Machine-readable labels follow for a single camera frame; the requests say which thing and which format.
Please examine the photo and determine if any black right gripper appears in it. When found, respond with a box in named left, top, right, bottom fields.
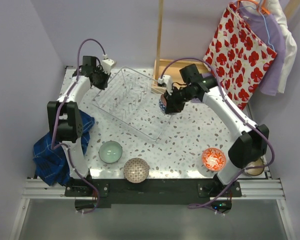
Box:
left=164, top=85, right=197, bottom=114

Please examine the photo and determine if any red geometric pattern bowl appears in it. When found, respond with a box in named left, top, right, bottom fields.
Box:
left=158, top=94, right=168, bottom=115

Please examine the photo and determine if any white wire dish rack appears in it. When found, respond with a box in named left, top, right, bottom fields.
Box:
left=92, top=66, right=172, bottom=141

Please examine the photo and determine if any orange floral pattern bowl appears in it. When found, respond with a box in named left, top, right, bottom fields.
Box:
left=201, top=147, right=227, bottom=172

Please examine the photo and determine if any pale green bowl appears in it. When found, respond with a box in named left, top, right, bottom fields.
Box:
left=98, top=140, right=123, bottom=164

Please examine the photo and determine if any brown lattice pattern bowl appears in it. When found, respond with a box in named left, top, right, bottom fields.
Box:
left=123, top=157, right=150, bottom=184

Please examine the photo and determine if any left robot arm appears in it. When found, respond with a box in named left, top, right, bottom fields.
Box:
left=36, top=55, right=115, bottom=186

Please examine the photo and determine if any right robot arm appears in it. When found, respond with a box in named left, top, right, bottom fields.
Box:
left=158, top=64, right=269, bottom=197

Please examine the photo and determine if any wooden clothes stand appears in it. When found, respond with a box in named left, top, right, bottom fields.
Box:
left=153, top=0, right=208, bottom=84

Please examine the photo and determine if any red poppy print tote bag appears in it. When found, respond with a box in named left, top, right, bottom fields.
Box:
left=203, top=2, right=277, bottom=110

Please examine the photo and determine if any blue plaid cloth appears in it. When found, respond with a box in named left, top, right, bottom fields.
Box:
left=33, top=111, right=95, bottom=186

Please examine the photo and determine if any dark brown glazed bowl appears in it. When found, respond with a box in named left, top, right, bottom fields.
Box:
left=244, top=157, right=265, bottom=177

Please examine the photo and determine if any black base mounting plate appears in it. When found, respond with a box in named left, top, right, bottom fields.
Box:
left=64, top=178, right=242, bottom=213

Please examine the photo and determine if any purple t-shirt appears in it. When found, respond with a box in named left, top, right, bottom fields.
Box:
left=187, top=4, right=287, bottom=105

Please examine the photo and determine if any orange clothes hanger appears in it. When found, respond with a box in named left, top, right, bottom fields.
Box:
left=237, top=0, right=271, bottom=15

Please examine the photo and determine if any blue clothes hanger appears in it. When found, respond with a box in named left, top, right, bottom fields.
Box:
left=257, top=0, right=276, bottom=51

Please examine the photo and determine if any white garment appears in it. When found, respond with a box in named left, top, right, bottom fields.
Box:
left=267, top=0, right=298, bottom=94

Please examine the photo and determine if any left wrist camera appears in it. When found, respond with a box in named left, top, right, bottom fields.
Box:
left=101, top=58, right=116, bottom=72

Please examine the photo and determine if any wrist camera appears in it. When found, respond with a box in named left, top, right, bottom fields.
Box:
left=101, top=58, right=116, bottom=72
left=157, top=74, right=173, bottom=88

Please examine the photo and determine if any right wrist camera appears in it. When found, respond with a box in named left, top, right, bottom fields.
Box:
left=157, top=74, right=173, bottom=88

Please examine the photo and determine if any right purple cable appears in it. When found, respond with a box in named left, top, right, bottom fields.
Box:
left=159, top=57, right=276, bottom=210

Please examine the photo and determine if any purple cable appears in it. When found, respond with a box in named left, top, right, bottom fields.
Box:
left=51, top=38, right=108, bottom=214
left=159, top=57, right=276, bottom=210

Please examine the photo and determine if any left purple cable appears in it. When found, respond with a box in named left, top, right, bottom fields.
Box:
left=51, top=38, right=108, bottom=214

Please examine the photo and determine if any aluminium rail frame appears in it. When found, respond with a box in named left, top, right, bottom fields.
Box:
left=10, top=178, right=296, bottom=240

